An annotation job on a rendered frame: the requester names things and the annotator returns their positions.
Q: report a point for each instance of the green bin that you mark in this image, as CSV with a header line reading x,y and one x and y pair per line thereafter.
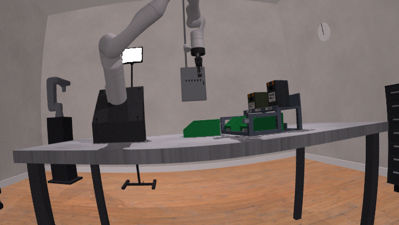
x,y
201,128
234,123
262,123

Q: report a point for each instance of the olive green tool case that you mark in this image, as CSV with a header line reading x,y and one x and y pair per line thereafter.
x,y
257,100

